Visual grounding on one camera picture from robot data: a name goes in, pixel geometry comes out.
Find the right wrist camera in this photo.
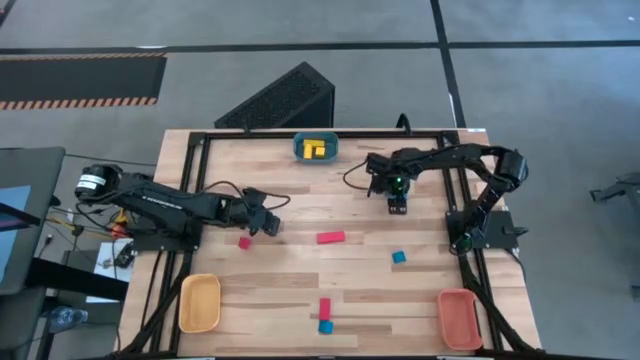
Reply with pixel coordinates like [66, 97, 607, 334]
[366, 152, 390, 197]

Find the white paper sheet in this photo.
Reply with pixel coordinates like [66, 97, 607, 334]
[85, 240, 135, 304]

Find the dark grey desk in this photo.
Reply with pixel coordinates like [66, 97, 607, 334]
[0, 146, 67, 296]

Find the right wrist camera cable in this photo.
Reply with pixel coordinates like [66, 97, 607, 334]
[342, 159, 372, 192]

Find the orange cable connector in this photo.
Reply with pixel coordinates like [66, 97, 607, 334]
[110, 209, 129, 240]

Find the tangled cable bundle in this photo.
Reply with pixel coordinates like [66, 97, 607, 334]
[38, 197, 132, 259]

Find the black mesh computer case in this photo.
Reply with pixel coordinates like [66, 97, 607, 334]
[213, 61, 336, 130]

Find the clear water bottle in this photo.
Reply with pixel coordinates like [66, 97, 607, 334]
[49, 305, 90, 334]

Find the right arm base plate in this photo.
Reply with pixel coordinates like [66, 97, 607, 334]
[445, 209, 529, 250]

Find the teal plastic bin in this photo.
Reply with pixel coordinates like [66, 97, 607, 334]
[292, 130, 340, 164]

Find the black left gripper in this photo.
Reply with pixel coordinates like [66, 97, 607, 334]
[222, 195, 282, 237]

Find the black table frame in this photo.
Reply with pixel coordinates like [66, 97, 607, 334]
[113, 128, 554, 360]

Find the red-orange plastic bin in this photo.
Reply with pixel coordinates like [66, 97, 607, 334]
[437, 288, 484, 352]

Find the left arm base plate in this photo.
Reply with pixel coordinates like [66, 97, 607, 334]
[130, 219, 202, 253]

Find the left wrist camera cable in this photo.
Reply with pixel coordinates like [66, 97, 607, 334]
[202, 179, 292, 211]

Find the blue screen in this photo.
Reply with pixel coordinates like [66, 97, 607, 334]
[0, 184, 32, 284]

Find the black hazard-striped floor mat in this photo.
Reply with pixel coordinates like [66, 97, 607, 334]
[0, 52, 168, 111]

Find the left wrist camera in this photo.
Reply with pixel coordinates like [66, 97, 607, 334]
[242, 186, 269, 207]

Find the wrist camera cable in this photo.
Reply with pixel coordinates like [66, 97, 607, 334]
[342, 159, 372, 192]
[202, 179, 292, 211]

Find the yellow plastic bin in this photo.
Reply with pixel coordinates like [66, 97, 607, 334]
[178, 273, 222, 334]

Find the black side shelf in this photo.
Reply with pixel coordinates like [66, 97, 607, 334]
[27, 249, 129, 302]

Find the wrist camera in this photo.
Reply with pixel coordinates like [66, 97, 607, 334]
[366, 152, 390, 197]
[242, 186, 269, 207]

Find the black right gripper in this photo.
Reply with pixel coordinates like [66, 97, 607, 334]
[384, 160, 419, 215]

